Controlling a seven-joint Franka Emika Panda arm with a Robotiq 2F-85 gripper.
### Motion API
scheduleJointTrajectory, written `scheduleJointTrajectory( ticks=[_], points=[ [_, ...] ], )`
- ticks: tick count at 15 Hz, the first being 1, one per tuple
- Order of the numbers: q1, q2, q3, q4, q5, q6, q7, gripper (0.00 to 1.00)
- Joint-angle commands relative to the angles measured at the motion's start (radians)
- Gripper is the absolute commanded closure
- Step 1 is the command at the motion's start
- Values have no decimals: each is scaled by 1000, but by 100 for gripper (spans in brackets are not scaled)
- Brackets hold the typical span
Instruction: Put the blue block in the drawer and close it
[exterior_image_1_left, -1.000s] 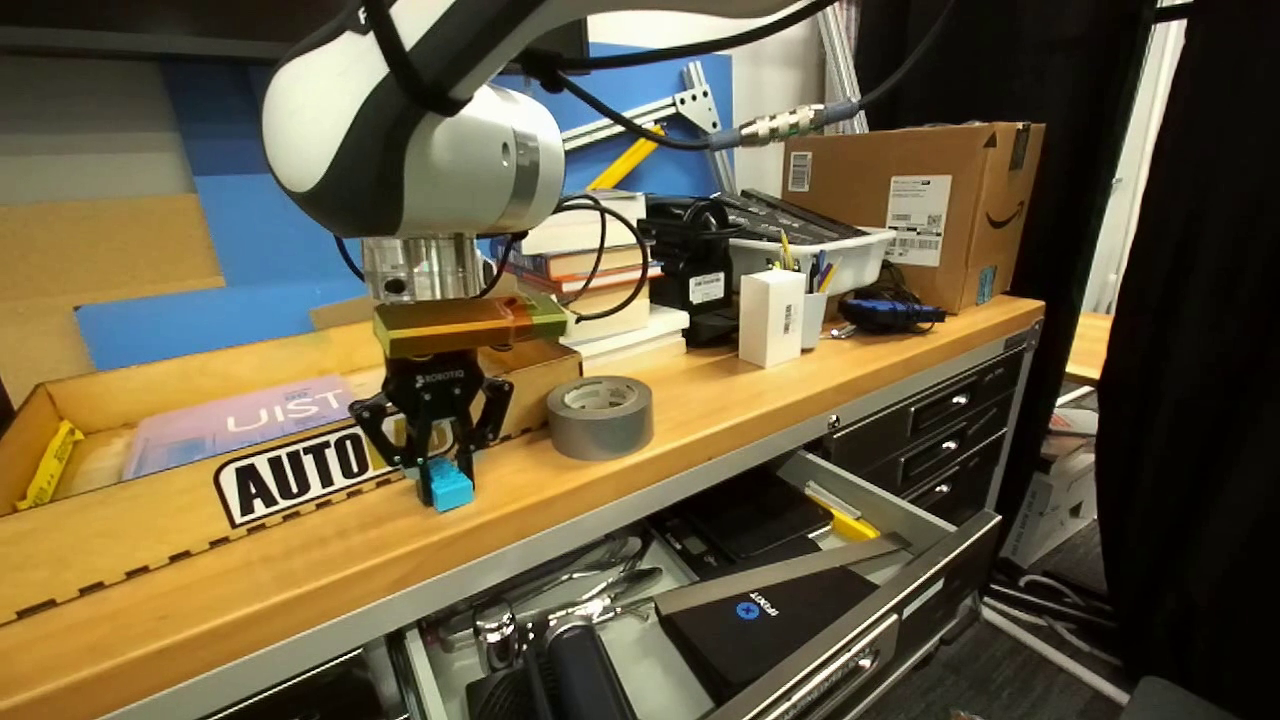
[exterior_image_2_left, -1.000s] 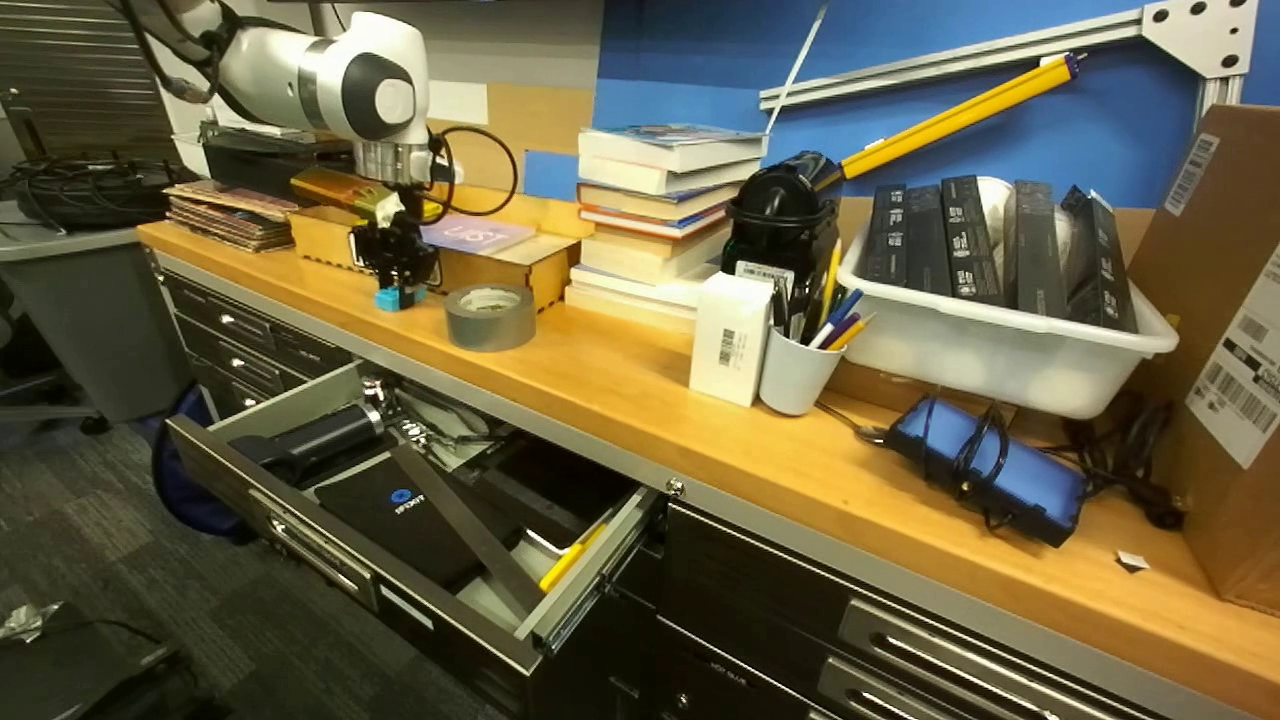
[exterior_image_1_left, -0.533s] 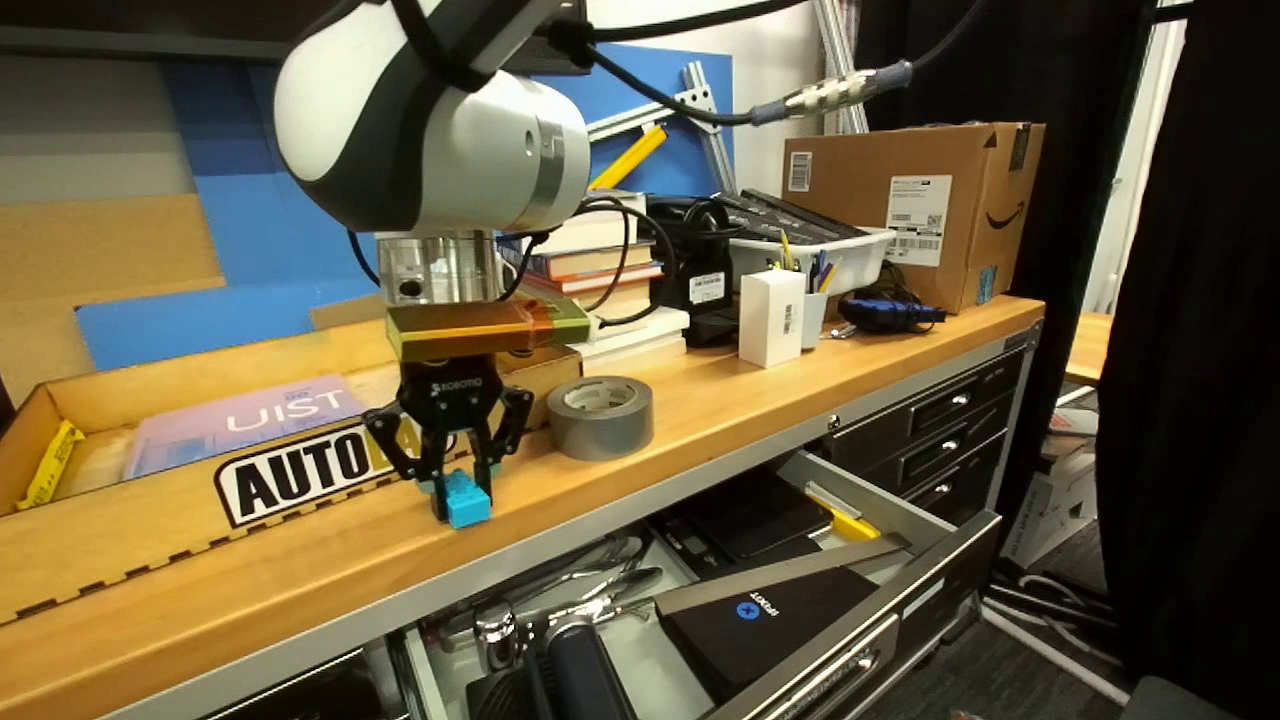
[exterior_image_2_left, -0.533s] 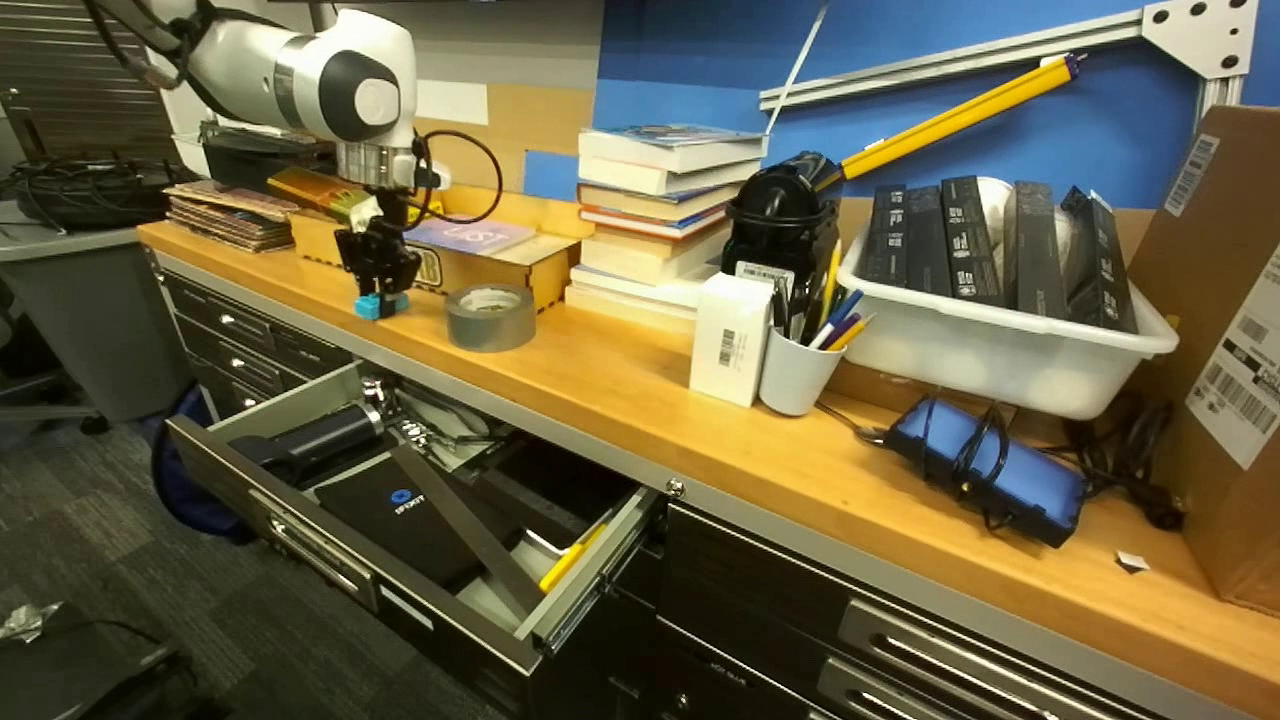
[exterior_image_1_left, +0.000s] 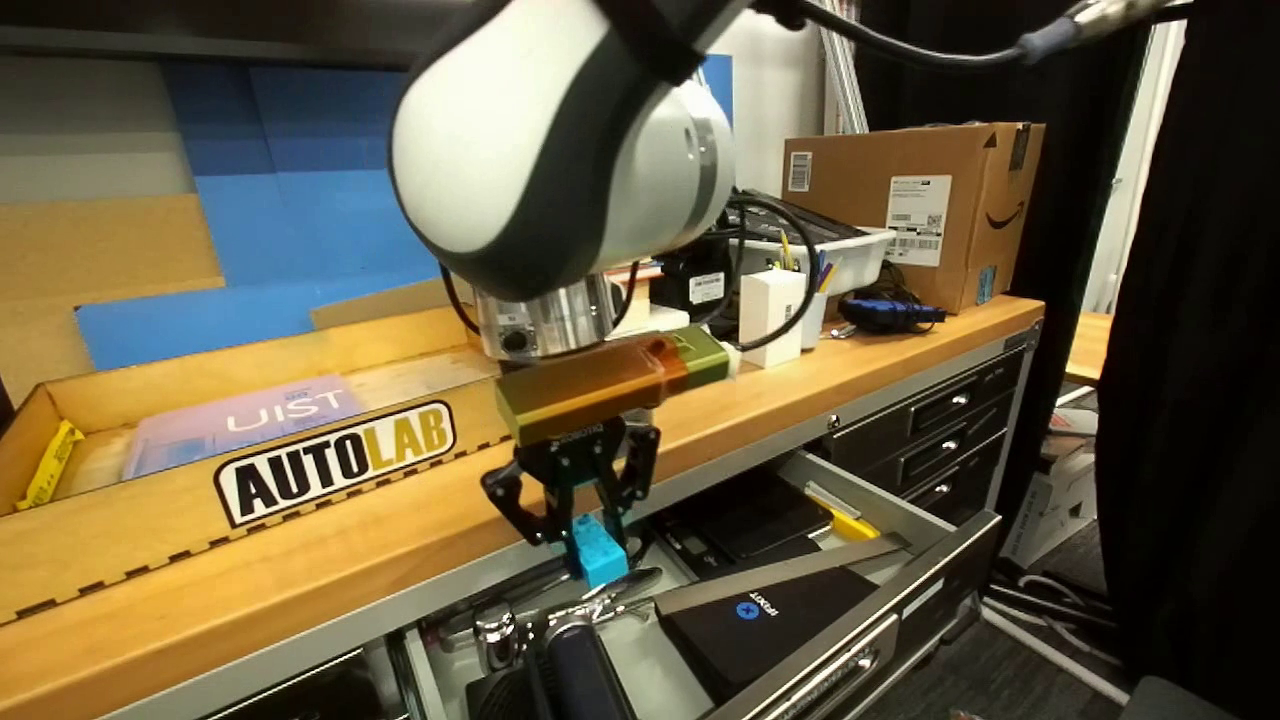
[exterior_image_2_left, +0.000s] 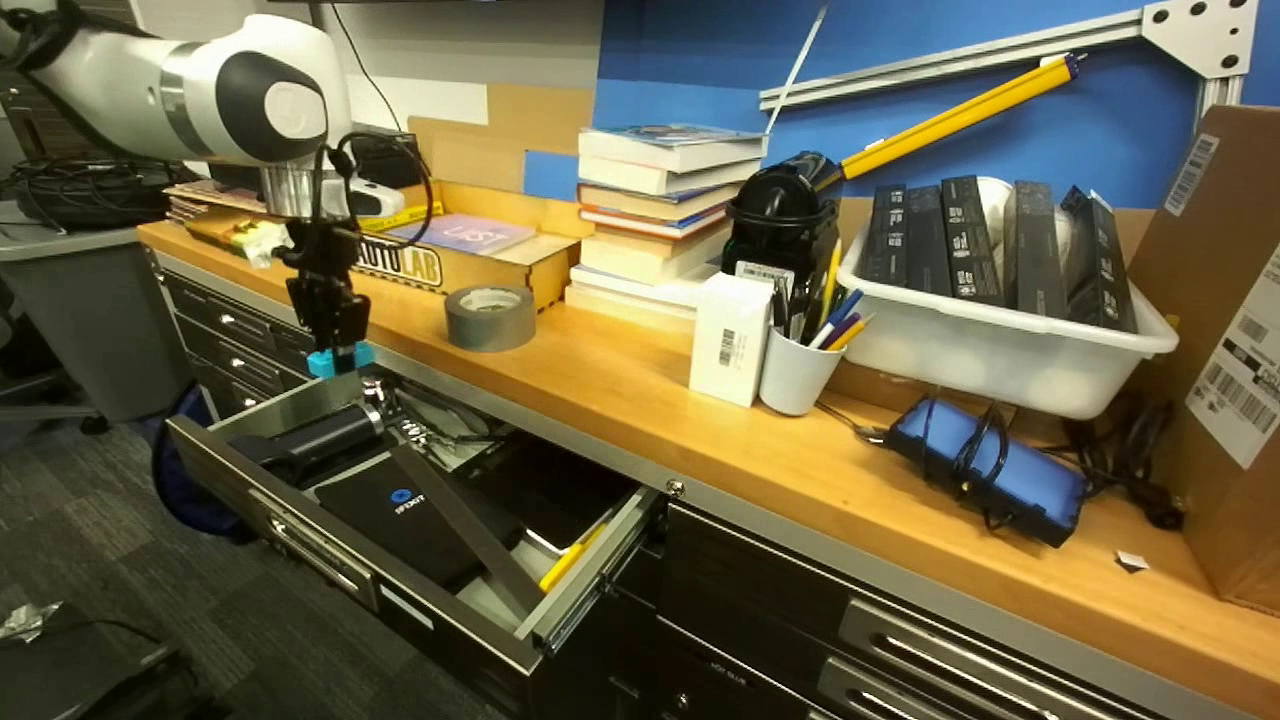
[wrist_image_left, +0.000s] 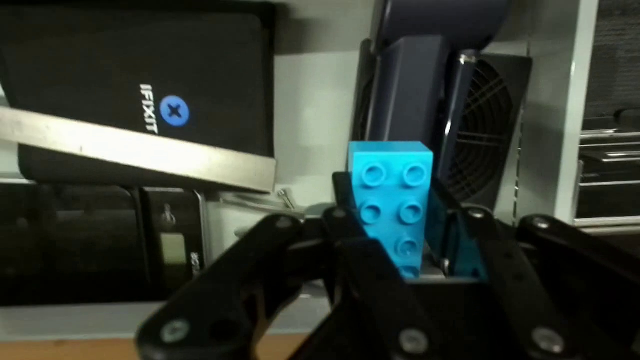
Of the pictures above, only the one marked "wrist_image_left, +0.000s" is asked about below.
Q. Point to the flat steel bar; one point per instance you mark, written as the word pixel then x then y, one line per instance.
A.
pixel 133 148

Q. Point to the black iFixit case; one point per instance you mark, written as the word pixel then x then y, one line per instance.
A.
pixel 100 66

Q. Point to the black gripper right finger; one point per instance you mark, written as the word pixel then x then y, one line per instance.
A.
pixel 566 293

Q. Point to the black device with display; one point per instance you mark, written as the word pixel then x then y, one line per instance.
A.
pixel 66 241

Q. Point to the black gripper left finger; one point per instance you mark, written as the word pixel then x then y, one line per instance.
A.
pixel 220 300

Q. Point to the blue toy brick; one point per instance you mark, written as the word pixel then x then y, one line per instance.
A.
pixel 393 187

